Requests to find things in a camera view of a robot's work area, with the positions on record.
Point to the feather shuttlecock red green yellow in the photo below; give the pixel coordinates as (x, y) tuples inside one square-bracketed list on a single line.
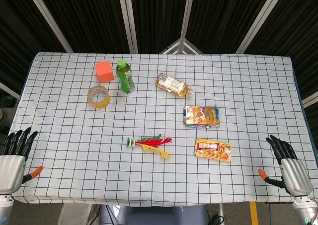
[(148, 144)]

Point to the yellow curry box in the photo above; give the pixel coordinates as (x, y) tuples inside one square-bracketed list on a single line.
[(213, 150)]

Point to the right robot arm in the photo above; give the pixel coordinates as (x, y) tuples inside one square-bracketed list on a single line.
[(304, 210)]

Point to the checkered white tablecloth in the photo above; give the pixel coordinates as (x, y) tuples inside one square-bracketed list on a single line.
[(159, 125)]

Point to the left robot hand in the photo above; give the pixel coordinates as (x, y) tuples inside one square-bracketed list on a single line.
[(11, 165)]

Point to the white aluminium frame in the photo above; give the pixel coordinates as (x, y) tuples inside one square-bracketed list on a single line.
[(181, 47)]

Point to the amber drink bottle white label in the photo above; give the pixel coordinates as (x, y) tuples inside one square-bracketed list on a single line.
[(174, 85)]

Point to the clear tape roll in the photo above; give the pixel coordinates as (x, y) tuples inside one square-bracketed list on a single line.
[(99, 97)]

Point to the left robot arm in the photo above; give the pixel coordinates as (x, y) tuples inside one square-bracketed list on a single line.
[(5, 207)]

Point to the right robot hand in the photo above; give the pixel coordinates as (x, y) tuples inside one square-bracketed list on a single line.
[(293, 171)]

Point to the orange cube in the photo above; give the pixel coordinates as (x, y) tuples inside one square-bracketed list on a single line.
[(104, 71)]

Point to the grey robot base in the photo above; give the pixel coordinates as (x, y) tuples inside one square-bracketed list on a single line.
[(152, 215)]

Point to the green tea bottle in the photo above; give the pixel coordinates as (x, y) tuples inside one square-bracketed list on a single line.
[(125, 77)]

